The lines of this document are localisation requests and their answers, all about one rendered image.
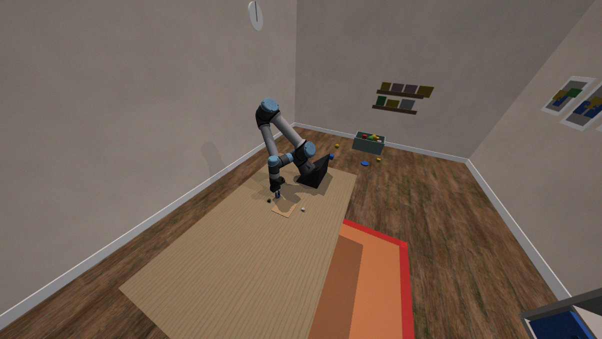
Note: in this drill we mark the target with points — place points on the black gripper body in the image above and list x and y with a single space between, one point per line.
275 181

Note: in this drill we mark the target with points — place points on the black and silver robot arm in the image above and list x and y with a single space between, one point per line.
268 112

